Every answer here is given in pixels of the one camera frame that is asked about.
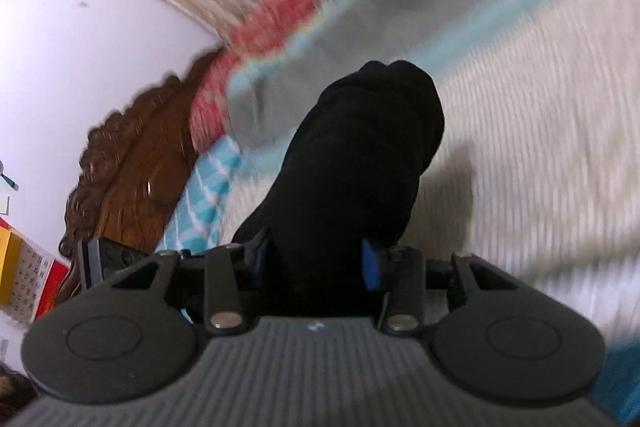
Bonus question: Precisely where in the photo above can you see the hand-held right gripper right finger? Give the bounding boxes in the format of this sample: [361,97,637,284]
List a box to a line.
[360,238,532,337]

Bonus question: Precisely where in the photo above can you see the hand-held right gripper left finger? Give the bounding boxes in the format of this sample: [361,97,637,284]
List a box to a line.
[112,229,274,337]

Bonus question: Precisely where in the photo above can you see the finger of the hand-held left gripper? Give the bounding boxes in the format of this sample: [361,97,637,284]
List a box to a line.
[77,237,152,290]

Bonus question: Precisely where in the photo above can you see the black pants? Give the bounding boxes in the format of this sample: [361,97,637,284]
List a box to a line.
[231,60,447,319]

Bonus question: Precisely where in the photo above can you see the carved wooden headboard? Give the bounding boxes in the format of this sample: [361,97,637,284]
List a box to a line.
[58,48,227,305]

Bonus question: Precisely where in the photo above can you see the teal lattice pillow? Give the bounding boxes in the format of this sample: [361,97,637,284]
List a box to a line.
[154,136,247,258]

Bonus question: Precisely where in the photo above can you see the patterned striped bedspread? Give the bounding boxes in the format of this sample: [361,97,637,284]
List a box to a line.
[220,0,640,424]

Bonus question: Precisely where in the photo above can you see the red patchwork pillow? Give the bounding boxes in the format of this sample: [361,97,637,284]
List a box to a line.
[189,0,366,155]

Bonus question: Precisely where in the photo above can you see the yellow and red wall calendar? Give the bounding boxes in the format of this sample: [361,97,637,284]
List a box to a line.
[0,216,72,325]

